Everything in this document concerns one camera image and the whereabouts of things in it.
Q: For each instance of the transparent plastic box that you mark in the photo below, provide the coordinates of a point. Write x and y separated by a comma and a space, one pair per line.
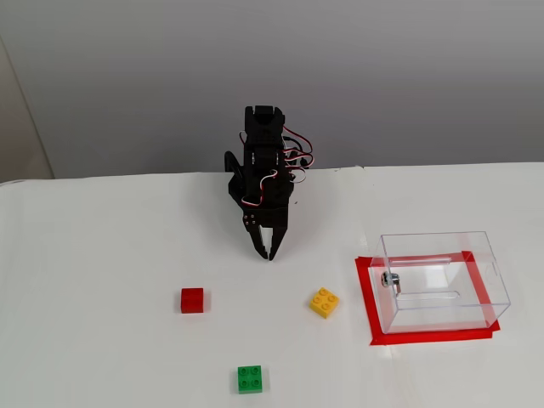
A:
442, 289

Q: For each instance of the red tape frame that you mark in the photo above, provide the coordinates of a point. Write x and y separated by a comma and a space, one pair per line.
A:
365, 293

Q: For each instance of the yellow lego brick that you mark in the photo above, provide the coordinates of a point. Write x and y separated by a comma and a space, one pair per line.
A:
324, 302

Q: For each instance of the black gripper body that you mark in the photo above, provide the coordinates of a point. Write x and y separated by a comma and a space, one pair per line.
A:
272, 220

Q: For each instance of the green lego brick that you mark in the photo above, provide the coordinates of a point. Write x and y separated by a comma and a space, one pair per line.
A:
251, 379

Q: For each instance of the metal box lock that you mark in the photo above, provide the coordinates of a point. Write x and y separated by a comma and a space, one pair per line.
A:
390, 279

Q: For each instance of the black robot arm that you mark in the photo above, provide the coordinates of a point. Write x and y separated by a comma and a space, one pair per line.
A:
263, 132

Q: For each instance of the red lego brick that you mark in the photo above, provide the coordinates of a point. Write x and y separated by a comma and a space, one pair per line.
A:
193, 301

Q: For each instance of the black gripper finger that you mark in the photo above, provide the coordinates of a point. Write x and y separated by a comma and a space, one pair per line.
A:
254, 234
279, 240

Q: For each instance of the black robot base clamp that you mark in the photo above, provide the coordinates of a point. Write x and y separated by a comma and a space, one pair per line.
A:
235, 187

